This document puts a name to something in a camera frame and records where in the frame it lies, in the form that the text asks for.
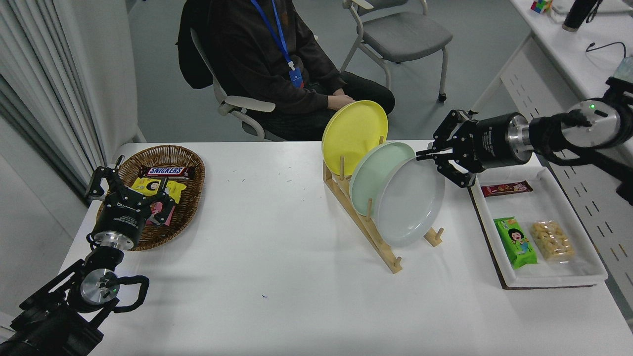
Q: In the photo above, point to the white rectangular tray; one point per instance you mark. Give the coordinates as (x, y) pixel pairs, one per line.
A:
(524, 274)

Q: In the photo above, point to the white flat device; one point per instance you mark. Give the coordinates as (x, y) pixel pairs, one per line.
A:
(615, 6)

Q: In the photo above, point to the green snack packet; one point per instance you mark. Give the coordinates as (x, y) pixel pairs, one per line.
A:
(517, 244)

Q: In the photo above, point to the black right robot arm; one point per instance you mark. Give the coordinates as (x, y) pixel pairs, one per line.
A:
(559, 133)

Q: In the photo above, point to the person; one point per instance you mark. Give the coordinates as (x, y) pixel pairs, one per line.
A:
(257, 64)

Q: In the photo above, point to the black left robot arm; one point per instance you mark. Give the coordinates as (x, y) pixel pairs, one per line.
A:
(49, 326)

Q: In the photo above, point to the black bottle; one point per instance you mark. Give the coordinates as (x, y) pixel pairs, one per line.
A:
(576, 12)

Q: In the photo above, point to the white office chair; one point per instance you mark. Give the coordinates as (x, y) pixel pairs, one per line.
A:
(242, 105)

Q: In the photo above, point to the red snack bar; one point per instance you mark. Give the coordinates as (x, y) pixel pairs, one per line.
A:
(509, 188)

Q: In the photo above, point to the pink snack packet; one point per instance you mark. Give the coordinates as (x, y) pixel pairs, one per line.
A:
(169, 218)

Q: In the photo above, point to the yellow snack packet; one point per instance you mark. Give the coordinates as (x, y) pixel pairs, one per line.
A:
(143, 185)

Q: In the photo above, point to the mint green plate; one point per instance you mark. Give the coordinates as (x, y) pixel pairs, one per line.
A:
(371, 173)

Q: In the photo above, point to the colourful puzzle cube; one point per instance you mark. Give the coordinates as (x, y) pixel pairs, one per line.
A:
(540, 6)

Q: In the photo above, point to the person's hand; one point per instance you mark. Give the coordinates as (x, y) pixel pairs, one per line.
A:
(340, 101)

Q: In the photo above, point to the white side desk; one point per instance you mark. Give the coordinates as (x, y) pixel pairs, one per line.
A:
(568, 64)

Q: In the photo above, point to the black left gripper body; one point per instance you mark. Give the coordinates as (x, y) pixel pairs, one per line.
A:
(121, 217)

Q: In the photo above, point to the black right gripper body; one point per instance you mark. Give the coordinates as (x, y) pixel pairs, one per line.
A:
(494, 138)

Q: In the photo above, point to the yellow plate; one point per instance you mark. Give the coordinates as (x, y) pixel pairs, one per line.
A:
(351, 133)

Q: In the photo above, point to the white curtain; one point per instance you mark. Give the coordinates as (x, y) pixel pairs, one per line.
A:
(29, 74)

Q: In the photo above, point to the wooden plate rack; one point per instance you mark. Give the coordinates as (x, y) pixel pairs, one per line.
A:
(390, 262)

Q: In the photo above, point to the Snickers chocolate bar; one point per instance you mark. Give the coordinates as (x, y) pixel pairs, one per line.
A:
(165, 171)

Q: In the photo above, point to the brown wicker basket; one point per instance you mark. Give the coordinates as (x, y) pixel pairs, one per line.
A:
(190, 207)

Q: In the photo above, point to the grey padded chair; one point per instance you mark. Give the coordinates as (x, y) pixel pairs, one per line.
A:
(405, 34)

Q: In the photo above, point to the clear packet of nuts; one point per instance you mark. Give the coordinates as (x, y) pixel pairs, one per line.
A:
(551, 242)

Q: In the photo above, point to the grey plate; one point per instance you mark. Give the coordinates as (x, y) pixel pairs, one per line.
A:
(410, 207)

